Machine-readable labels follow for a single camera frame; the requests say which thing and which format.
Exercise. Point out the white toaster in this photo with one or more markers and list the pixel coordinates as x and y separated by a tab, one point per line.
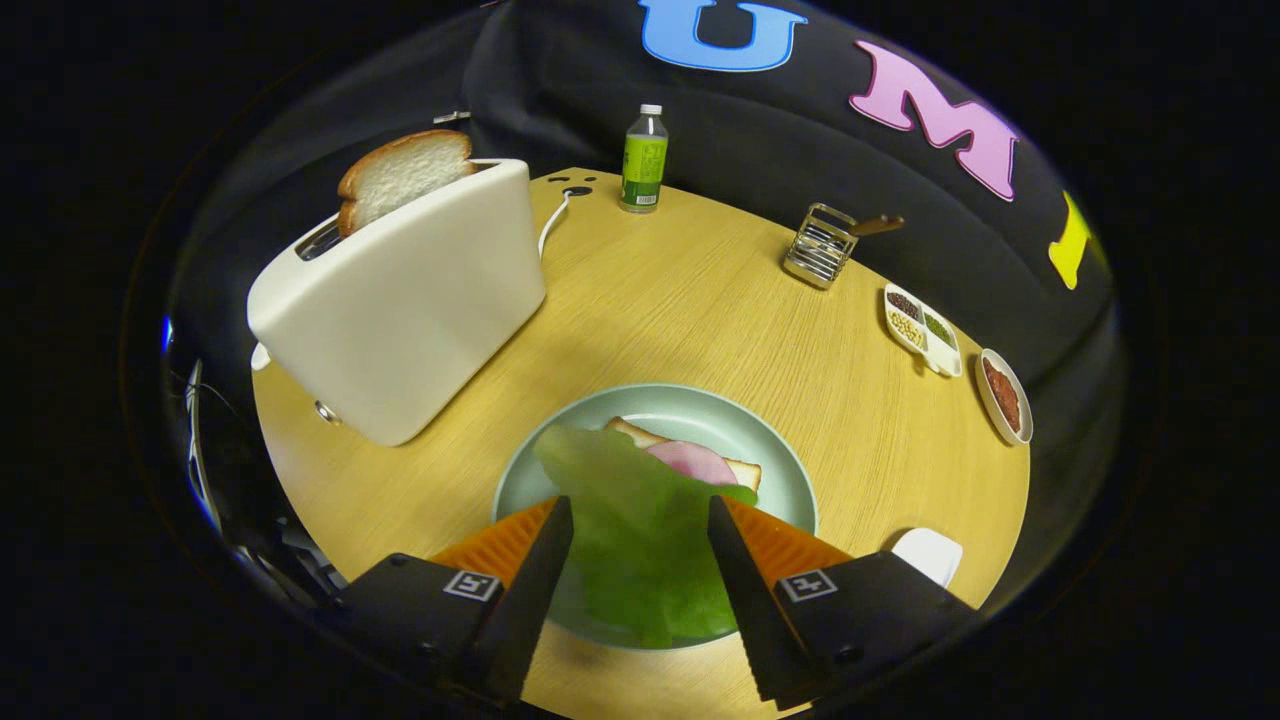
400	320

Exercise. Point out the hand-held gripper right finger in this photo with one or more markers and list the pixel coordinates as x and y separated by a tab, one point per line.
750	610

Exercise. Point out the pale green round plate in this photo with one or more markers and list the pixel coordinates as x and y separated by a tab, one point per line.
700	410

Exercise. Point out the green label plastic bottle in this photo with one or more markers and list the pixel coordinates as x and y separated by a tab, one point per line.
643	165

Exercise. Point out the brown meat slice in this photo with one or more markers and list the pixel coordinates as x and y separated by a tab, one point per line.
1003	400

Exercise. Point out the small silver clip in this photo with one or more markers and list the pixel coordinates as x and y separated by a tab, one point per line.
452	117

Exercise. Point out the white square plate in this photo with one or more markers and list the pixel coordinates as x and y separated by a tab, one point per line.
930	555

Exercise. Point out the green lettuce leaf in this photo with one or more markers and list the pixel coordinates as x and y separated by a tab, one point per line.
640	540

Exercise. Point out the toasted bread slice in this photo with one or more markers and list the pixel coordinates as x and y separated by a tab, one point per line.
400	175

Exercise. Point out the small white oval plate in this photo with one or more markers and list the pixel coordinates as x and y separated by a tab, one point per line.
1026	415

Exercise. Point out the bread slice with crust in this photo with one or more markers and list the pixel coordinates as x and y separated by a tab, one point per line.
630	432

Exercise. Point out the white divided dish with beans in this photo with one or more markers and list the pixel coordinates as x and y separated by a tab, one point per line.
940	355

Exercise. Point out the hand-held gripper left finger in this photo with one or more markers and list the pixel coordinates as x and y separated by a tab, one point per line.
525	600

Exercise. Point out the black backdrop cloth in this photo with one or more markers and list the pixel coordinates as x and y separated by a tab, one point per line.
780	130

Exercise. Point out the pink ham slice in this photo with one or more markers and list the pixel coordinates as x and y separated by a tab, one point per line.
690	462

